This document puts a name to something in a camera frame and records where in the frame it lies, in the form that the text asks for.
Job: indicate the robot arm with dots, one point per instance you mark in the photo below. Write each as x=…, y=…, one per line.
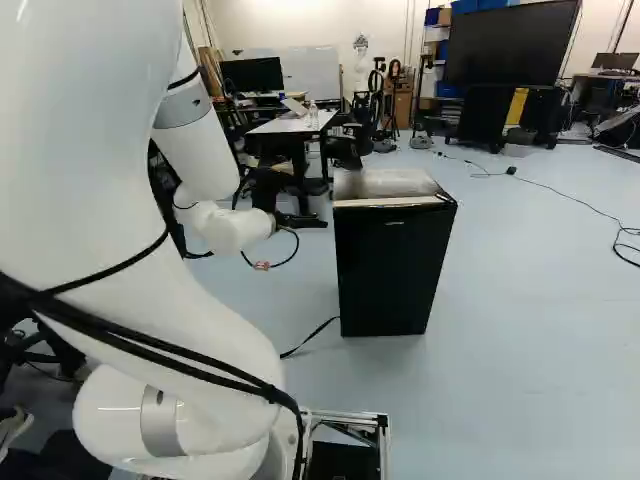
x=100, y=150

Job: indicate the black mini fridge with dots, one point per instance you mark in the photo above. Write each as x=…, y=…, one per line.
x=390, y=260

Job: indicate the grey table with black legs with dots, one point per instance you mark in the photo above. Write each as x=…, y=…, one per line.
x=295, y=125

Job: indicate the clear plastic bottle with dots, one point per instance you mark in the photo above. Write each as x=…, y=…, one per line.
x=313, y=115

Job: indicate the large black screen on stand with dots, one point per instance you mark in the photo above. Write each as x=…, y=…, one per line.
x=510, y=45

